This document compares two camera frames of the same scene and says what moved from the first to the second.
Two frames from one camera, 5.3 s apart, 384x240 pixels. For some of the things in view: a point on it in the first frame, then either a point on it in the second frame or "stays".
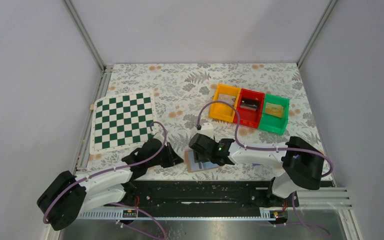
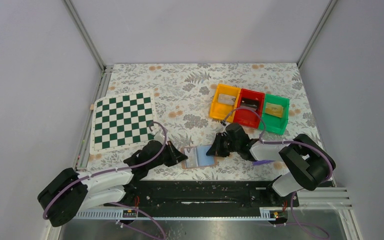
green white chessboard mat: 122,122 stays
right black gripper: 202,152 to 221,146
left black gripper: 167,153 stays
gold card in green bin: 274,110 stays
